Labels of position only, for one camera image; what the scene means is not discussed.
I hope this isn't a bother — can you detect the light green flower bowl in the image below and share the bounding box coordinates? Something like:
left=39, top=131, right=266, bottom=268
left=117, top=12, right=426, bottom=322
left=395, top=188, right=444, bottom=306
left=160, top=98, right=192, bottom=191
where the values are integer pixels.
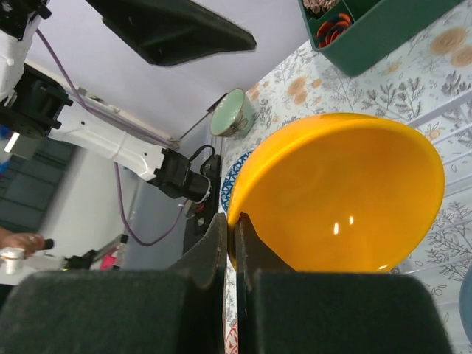
left=209, top=88, right=254, bottom=138

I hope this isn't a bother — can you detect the floral patterned table mat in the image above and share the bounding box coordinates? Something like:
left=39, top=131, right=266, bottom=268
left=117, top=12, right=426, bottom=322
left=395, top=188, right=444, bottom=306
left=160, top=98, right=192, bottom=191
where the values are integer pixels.
left=223, top=1, right=471, bottom=353

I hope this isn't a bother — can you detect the blue triangle patterned bowl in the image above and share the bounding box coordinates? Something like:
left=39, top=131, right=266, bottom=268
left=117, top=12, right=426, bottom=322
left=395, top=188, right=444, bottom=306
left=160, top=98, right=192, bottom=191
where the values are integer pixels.
left=220, top=150, right=252, bottom=214

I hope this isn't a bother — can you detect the green compartment organizer tray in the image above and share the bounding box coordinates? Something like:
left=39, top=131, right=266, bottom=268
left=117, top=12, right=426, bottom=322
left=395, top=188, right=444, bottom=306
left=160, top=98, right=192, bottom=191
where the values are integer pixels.
left=299, top=1, right=460, bottom=77

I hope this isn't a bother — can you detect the white wire dish rack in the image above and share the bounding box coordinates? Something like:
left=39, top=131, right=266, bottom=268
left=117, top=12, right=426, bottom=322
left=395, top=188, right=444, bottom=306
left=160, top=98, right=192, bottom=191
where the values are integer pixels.
left=392, top=100, right=471, bottom=330

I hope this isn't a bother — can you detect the orange patterned bowl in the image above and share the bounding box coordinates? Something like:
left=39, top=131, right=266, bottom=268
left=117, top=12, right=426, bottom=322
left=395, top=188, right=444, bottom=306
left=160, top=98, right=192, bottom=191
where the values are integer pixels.
left=225, top=321, right=238, bottom=354

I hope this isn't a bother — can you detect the solid blue bowl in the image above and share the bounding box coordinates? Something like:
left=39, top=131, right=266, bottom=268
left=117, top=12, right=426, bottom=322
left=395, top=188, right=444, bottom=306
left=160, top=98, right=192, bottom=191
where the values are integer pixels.
left=459, top=268, right=472, bottom=344

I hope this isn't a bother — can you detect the person's hand in background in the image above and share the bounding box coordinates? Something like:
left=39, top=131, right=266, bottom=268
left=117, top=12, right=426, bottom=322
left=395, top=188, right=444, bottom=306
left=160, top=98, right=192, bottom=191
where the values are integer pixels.
left=0, top=227, right=45, bottom=258

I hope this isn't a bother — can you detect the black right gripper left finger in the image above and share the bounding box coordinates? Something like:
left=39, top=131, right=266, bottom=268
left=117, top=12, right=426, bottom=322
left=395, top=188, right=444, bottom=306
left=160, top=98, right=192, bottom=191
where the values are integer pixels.
left=1, top=214, right=227, bottom=353

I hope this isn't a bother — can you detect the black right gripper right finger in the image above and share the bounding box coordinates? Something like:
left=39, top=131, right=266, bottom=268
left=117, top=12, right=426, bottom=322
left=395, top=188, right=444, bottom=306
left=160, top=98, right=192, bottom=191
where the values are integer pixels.
left=235, top=215, right=452, bottom=353

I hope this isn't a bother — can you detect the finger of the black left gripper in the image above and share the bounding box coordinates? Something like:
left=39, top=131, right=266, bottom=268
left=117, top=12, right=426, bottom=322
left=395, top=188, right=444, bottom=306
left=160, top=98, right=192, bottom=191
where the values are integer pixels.
left=88, top=0, right=257, bottom=66

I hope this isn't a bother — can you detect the yellow bowl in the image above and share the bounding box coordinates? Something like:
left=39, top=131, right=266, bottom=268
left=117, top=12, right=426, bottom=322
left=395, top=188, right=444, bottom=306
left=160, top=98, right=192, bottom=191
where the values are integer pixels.
left=227, top=113, right=445, bottom=272

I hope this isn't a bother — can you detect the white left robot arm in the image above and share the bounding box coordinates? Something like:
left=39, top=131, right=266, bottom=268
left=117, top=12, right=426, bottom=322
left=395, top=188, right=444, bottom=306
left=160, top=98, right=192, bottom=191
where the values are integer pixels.
left=1, top=1, right=257, bottom=204

